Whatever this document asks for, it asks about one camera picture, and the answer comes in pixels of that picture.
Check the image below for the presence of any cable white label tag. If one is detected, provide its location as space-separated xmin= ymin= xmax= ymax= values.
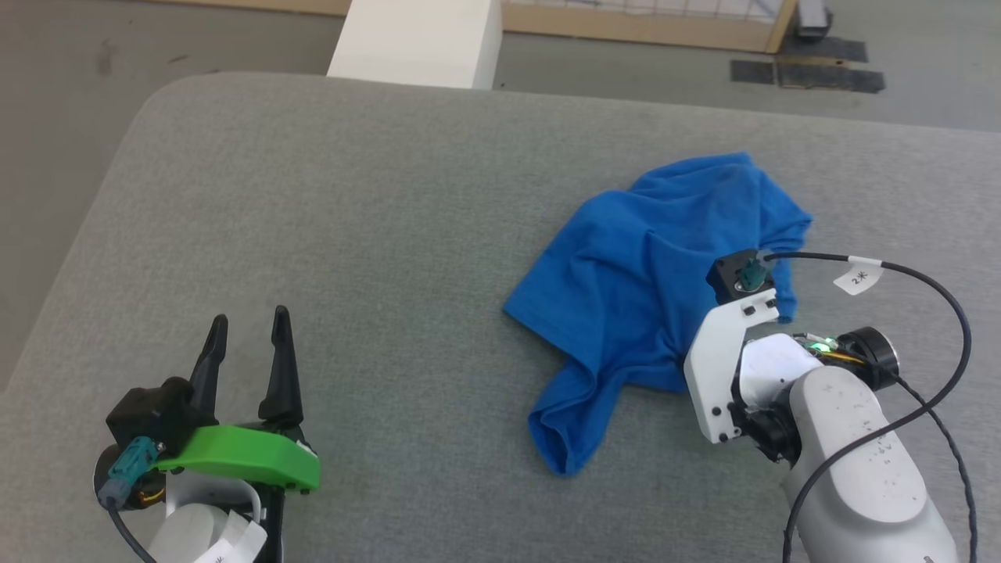
xmin=832 ymin=257 xmax=885 ymax=297
xmin=194 ymin=518 xmax=268 ymax=563

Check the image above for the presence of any left black cable teal connector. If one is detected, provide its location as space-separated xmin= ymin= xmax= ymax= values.
xmin=95 ymin=436 xmax=163 ymax=563

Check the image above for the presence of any right cable white label tag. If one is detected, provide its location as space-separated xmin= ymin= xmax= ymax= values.
xmin=832 ymin=257 xmax=885 ymax=297

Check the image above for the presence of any small black floor tape patch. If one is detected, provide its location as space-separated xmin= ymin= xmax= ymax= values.
xmin=780 ymin=34 xmax=870 ymax=64

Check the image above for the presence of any thin twisted black cable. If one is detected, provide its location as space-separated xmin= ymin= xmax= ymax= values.
xmin=895 ymin=374 xmax=980 ymax=563

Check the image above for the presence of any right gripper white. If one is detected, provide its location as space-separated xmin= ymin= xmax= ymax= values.
xmin=683 ymin=289 xmax=783 ymax=446

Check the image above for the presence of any wooden frame mesh fence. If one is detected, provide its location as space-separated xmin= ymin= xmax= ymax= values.
xmin=152 ymin=0 xmax=800 ymax=55

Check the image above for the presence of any blue t-shirt garment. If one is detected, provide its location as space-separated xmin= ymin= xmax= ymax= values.
xmin=503 ymin=152 xmax=814 ymax=478

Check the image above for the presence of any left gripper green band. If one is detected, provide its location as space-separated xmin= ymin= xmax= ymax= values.
xmin=155 ymin=306 xmax=322 ymax=563

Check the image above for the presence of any left cable white label tag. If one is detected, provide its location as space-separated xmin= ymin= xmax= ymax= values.
xmin=194 ymin=518 xmax=268 ymax=563

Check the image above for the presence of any white rectangular pillar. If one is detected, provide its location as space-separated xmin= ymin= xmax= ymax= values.
xmin=326 ymin=0 xmax=504 ymax=91

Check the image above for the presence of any large black floor tape patch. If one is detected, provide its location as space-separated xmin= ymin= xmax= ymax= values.
xmin=730 ymin=58 xmax=887 ymax=95

